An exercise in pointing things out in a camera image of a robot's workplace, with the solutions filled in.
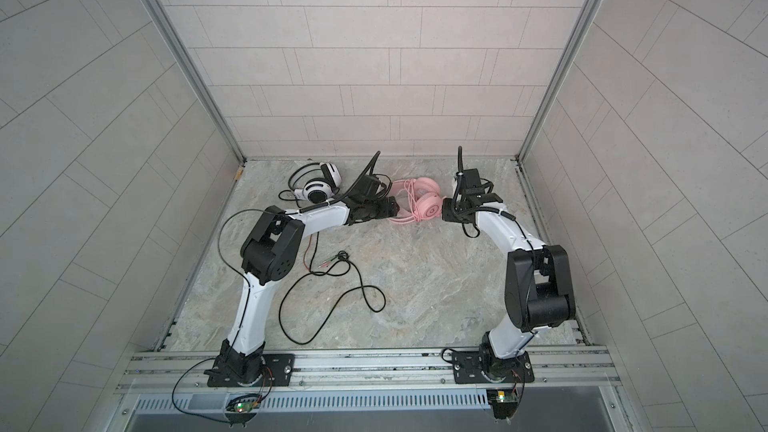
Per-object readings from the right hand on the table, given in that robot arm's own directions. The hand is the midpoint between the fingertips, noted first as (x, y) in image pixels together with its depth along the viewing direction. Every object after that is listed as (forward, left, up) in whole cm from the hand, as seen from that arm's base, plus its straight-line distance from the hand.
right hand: (447, 209), depth 92 cm
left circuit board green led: (-46, +51, -4) cm, 69 cm away
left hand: (+7, +14, -5) cm, 16 cm away
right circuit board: (-48, -6, -10) cm, 50 cm away
